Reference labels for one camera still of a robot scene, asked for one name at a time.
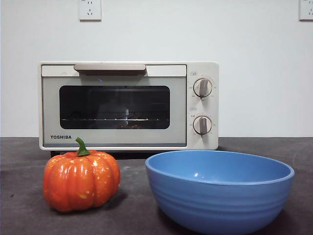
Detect orange pumpkin green stem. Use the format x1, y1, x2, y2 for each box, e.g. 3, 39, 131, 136
43, 137, 121, 213

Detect metal wire oven rack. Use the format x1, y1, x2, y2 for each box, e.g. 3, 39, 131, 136
60, 118, 170, 122

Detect beige oven knob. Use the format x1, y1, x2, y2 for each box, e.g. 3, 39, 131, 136
192, 116, 212, 136
193, 78, 213, 99

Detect white wall socket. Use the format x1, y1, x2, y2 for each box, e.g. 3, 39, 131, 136
78, 0, 102, 22
298, 0, 313, 21

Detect white Toshiba toaster oven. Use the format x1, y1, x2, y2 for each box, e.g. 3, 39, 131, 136
38, 61, 220, 160

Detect blue ribbed bowl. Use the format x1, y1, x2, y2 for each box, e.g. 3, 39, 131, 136
145, 150, 295, 228

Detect glass oven door beige handle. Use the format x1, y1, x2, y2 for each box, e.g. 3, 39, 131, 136
41, 64, 188, 147

